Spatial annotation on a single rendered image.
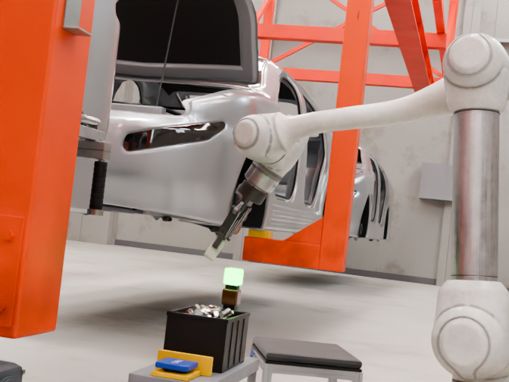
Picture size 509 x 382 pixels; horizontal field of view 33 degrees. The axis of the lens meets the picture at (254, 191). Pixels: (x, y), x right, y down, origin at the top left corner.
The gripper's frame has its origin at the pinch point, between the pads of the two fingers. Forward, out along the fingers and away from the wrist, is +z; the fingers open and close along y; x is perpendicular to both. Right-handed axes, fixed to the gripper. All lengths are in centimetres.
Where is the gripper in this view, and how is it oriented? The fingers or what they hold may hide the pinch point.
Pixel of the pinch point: (215, 247)
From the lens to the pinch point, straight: 235.0
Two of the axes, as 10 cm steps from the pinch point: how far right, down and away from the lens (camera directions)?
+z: -5.5, 8.2, 1.3
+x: -8.0, -5.7, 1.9
